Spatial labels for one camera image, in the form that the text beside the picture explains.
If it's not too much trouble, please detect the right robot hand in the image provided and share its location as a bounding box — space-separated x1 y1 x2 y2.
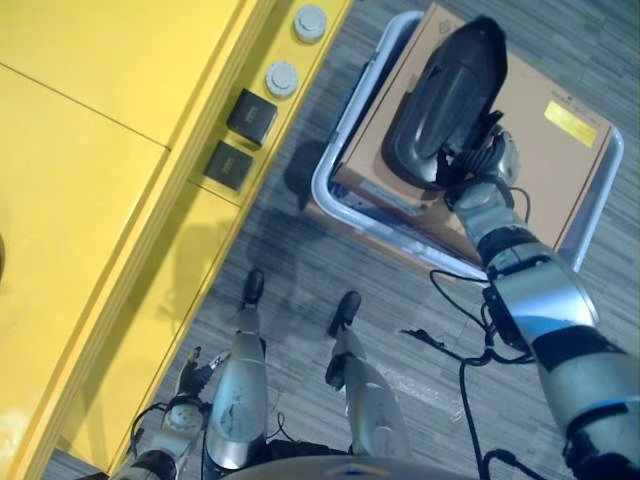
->
436 110 522 193

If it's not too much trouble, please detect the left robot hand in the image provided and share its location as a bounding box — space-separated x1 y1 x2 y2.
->
176 346 232 400

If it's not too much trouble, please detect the black sole-shaped part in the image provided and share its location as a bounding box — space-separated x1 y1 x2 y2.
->
380 15 511 190

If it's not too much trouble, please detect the brown cardboard box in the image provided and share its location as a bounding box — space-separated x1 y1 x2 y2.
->
332 1 614 265

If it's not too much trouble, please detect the white plastic box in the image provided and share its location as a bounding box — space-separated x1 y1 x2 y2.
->
310 10 626 280

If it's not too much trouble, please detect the yellow shelf unit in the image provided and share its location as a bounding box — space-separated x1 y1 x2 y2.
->
0 0 357 480

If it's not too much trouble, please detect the black square box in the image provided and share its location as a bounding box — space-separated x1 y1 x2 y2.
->
227 88 279 150
203 140 255 194

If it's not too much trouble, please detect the left robot leg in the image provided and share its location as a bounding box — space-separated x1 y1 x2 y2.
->
201 301 269 471

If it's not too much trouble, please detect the robot leg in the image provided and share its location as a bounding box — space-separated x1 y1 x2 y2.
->
201 301 269 471
324 331 414 459

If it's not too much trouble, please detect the yellow label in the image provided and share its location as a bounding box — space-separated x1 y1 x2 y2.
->
543 100 603 147

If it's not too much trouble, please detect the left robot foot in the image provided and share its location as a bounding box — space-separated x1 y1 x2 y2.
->
241 268 266 307

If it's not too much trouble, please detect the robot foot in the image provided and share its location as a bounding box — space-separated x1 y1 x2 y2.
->
241 268 266 307
327 290 363 337

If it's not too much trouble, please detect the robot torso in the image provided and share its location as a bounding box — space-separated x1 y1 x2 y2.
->
199 438 419 480

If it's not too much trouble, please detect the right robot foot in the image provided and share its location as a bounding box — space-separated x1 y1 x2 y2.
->
327 290 363 337

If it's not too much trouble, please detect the right robot leg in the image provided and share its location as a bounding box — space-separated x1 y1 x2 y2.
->
324 331 414 459

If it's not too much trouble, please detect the grey round ribbed part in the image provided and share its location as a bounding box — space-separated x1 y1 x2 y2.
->
265 61 300 98
292 4 329 44

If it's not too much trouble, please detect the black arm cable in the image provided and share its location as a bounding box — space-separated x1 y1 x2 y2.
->
399 269 554 480

